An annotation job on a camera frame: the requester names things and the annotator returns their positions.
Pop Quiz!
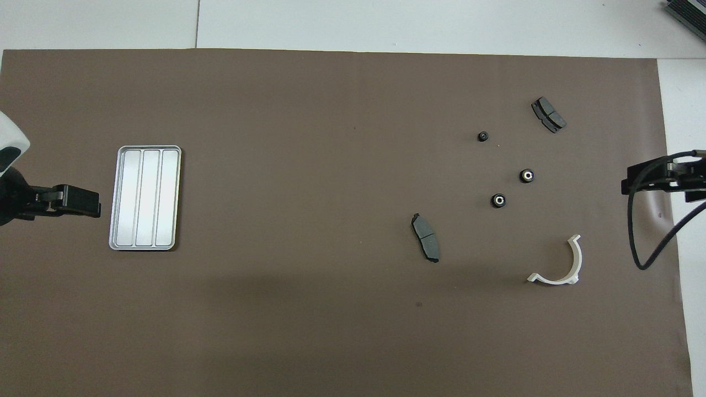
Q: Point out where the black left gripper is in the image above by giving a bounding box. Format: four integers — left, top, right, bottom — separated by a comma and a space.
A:
0, 167, 101, 227

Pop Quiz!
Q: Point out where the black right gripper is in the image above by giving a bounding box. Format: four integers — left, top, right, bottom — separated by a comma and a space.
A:
622, 156, 706, 203

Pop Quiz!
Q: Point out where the silver metal tray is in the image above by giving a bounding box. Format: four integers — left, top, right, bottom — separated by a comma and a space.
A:
109, 145, 183, 252

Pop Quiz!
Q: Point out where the dark grey brake pad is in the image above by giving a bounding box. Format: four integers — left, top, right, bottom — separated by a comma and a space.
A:
411, 213, 441, 264
531, 96, 567, 134

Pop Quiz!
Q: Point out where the black ribbed device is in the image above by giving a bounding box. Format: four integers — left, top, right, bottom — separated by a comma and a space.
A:
665, 0, 706, 40

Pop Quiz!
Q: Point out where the brown table mat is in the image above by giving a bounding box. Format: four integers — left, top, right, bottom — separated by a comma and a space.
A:
0, 49, 694, 397

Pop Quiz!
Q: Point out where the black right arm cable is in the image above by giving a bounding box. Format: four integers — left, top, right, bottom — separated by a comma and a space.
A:
628, 150, 706, 271

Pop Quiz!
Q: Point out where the white curved plastic bracket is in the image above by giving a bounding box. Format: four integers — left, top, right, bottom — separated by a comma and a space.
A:
527, 234, 583, 286

